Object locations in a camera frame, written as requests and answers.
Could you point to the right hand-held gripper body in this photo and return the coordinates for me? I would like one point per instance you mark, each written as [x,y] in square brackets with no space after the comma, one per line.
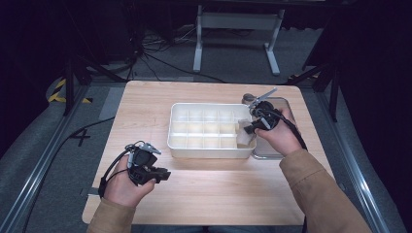
[267,113]

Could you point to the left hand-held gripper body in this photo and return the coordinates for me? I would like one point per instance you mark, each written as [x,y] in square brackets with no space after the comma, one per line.
[142,160]

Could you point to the beige sock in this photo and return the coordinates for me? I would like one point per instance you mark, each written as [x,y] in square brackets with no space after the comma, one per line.
[245,134]

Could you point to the white divided storage box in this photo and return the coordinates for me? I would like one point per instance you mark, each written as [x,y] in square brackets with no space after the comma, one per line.
[207,129]

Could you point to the person's right hand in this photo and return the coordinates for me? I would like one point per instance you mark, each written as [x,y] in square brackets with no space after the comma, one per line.
[281,136]

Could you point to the person's left hand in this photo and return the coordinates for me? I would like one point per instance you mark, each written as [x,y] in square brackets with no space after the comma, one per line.
[124,187]

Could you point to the grey tape piece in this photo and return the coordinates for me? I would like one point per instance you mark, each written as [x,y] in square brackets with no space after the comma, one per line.
[340,186]
[89,191]

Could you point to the black tripod stand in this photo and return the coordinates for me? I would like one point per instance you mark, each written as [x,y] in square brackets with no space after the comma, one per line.
[69,84]
[333,90]

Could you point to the person's legs blue trousers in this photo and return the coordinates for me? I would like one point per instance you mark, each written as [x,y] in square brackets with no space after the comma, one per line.
[210,229]

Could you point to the yellow black hazard tape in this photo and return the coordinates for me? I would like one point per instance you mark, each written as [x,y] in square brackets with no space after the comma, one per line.
[58,95]

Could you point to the white metal desk frame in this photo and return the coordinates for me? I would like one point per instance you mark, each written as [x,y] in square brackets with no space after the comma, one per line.
[238,21]

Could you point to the grey metal floor rail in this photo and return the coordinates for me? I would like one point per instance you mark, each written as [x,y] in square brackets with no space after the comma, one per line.
[353,161]
[35,171]

